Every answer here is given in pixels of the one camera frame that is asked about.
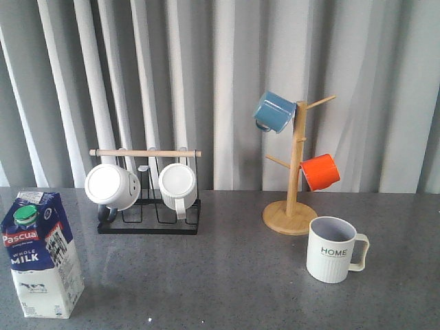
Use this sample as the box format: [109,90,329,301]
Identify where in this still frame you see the cream HOME mug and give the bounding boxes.
[306,216,370,283]

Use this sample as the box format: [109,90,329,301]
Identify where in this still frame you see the blue white milk carton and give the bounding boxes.
[1,191,85,319]

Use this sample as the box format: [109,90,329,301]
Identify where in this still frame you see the white ribbed mug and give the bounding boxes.
[159,163,197,219]

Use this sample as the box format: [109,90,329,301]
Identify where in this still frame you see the blue enamel mug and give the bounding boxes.
[253,91,297,133]

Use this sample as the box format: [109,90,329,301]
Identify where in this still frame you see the wooden mug tree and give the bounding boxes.
[262,95,336,236]

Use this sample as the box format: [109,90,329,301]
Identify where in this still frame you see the orange enamel mug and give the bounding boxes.
[300,154,340,191]

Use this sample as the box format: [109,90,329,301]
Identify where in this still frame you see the white smiley mug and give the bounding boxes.
[85,164,141,223]

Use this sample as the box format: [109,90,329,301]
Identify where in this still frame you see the grey white curtain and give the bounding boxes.
[1,1,439,193]

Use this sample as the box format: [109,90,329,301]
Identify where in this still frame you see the black wire mug rack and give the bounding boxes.
[89,148,201,235]

